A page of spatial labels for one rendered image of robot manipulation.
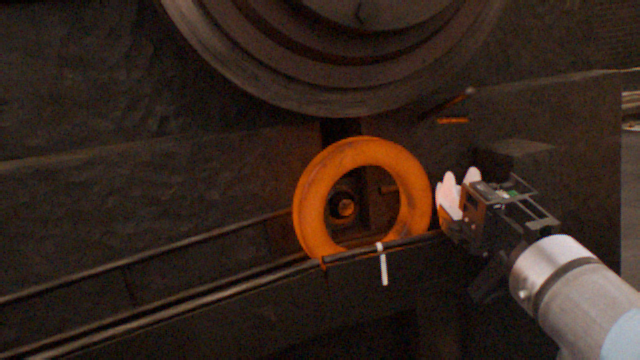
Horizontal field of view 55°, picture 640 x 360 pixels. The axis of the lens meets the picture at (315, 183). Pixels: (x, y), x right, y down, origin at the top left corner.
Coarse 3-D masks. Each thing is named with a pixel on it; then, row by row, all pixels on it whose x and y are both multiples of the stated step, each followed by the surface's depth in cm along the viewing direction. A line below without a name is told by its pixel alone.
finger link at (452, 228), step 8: (440, 208) 80; (440, 216) 79; (448, 216) 77; (440, 224) 78; (448, 224) 76; (456, 224) 76; (448, 232) 76; (456, 232) 75; (456, 240) 74; (464, 240) 74
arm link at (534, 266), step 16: (544, 240) 64; (560, 240) 63; (528, 256) 63; (544, 256) 62; (560, 256) 61; (576, 256) 61; (592, 256) 62; (512, 272) 64; (528, 272) 63; (544, 272) 61; (512, 288) 65; (528, 288) 63; (528, 304) 63
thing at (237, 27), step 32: (224, 0) 63; (256, 0) 62; (480, 0) 73; (224, 32) 65; (256, 32) 65; (288, 32) 64; (320, 32) 65; (384, 32) 68; (416, 32) 69; (448, 32) 72; (288, 64) 67; (320, 64) 68; (352, 64) 69; (384, 64) 70; (416, 64) 72
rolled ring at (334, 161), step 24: (336, 144) 77; (360, 144) 76; (384, 144) 77; (312, 168) 76; (336, 168) 76; (408, 168) 79; (312, 192) 75; (408, 192) 80; (312, 216) 76; (408, 216) 81; (312, 240) 77; (384, 240) 83
